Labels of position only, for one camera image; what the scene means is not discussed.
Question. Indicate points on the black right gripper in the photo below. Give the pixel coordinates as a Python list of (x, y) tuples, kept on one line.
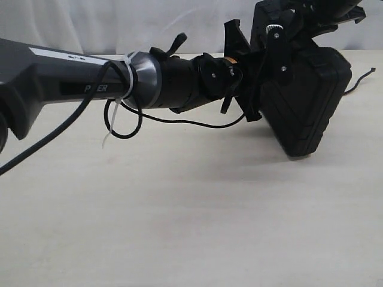
[(315, 18)]

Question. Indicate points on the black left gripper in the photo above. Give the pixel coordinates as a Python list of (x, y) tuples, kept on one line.
[(235, 76)]

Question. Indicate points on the black plastic carrying case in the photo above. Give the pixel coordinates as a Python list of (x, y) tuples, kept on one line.
[(298, 113)]

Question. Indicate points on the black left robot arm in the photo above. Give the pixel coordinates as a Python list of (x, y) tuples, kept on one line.
[(33, 77)]

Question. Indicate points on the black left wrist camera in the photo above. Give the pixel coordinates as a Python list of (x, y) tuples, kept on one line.
[(278, 55)]

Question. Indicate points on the white cable tie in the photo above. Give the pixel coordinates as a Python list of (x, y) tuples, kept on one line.
[(127, 60)]

